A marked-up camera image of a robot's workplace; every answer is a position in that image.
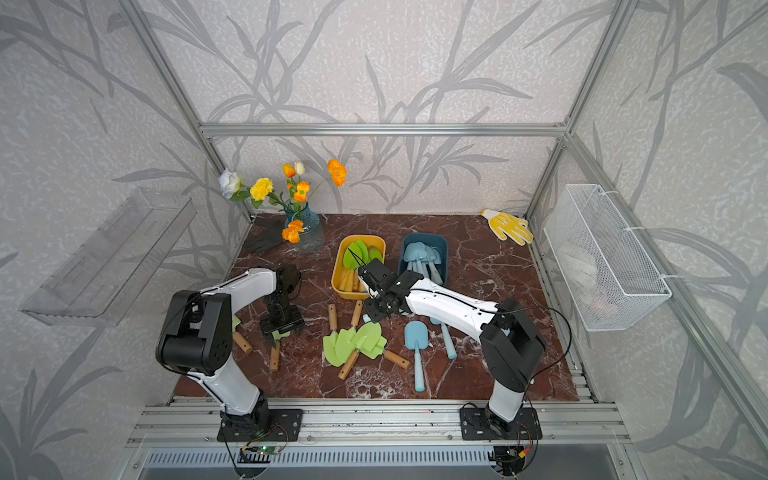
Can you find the dark teal storage box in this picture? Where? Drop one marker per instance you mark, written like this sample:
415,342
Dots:
428,239

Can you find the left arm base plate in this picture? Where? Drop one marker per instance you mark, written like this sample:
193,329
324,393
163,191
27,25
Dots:
277,425

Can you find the white wire mesh basket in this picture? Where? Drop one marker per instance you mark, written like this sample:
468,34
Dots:
611,278

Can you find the light blue shovel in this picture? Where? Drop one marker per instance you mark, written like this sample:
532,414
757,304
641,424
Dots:
427,258
416,339
414,254
436,265
448,342

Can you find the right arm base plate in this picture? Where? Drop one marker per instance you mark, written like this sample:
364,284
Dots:
480,424

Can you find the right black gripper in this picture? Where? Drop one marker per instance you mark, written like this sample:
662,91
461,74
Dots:
373,316

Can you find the green square shovel wooden handle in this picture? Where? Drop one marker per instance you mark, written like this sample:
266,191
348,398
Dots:
375,346

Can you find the green hand rake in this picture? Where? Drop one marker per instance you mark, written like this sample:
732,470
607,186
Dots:
238,338
275,350

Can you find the clear acrylic wall shelf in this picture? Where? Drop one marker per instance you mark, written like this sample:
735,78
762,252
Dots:
100,282

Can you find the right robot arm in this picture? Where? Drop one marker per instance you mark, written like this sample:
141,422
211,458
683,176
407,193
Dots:
511,343

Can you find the yellow storage box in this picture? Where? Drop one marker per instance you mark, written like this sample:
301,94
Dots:
339,271

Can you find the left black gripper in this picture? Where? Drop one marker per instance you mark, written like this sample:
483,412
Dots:
298,320

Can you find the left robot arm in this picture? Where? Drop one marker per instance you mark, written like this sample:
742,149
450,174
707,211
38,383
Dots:
196,339

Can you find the glass vase with flowers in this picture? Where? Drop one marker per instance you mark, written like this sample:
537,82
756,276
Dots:
301,227

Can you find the yellow white work glove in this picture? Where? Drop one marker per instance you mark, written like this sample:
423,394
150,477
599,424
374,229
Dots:
506,226

